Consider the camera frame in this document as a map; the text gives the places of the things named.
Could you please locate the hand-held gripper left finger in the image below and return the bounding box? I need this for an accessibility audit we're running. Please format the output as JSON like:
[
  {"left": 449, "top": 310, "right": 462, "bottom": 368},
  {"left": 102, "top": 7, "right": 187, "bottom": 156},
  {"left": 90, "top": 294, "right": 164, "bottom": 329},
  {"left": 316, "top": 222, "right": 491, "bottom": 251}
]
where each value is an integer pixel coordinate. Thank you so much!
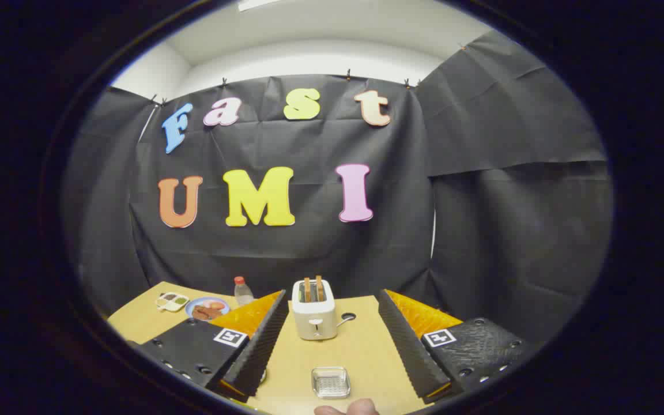
[{"left": 130, "top": 290, "right": 290, "bottom": 403}]

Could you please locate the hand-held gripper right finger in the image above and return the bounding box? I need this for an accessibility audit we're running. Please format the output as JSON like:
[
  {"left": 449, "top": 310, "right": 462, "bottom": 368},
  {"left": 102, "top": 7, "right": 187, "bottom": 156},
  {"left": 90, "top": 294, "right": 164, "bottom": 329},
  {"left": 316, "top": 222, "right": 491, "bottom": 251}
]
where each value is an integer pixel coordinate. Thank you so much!
[{"left": 378, "top": 289, "right": 531, "bottom": 404}]

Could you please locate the clear bottle with red cap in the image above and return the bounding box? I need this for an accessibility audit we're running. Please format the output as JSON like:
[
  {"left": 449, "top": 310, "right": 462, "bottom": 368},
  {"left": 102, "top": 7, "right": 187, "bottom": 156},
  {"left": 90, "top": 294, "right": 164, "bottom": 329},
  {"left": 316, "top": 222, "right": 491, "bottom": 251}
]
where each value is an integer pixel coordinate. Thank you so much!
[{"left": 234, "top": 276, "right": 255, "bottom": 306}]

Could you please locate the white toaster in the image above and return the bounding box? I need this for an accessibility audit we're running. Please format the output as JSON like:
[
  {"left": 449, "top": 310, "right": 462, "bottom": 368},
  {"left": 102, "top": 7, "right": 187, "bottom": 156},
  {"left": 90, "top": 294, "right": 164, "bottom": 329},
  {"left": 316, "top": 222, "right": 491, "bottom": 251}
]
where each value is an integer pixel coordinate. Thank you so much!
[{"left": 291, "top": 279, "right": 338, "bottom": 341}]

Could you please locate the clear cutlery drainer basket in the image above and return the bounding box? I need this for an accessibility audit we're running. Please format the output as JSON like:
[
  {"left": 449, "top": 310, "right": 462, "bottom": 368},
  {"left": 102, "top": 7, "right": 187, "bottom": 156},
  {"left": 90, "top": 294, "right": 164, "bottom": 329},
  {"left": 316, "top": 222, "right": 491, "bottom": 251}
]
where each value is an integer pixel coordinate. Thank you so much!
[{"left": 311, "top": 367, "right": 351, "bottom": 399}]

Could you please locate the blue plate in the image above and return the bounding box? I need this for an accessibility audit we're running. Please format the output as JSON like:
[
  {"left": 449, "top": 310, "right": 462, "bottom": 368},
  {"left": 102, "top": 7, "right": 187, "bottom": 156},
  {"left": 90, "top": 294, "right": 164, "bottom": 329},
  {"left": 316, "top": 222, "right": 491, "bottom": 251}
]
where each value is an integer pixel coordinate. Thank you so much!
[{"left": 185, "top": 297, "right": 231, "bottom": 322}]

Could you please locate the white divided condiment dish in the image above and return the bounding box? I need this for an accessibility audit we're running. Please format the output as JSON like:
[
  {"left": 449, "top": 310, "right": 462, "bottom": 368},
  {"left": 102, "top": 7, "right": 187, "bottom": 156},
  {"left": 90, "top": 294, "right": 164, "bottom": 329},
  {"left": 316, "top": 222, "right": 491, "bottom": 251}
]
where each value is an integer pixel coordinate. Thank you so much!
[{"left": 155, "top": 292, "right": 190, "bottom": 312}]

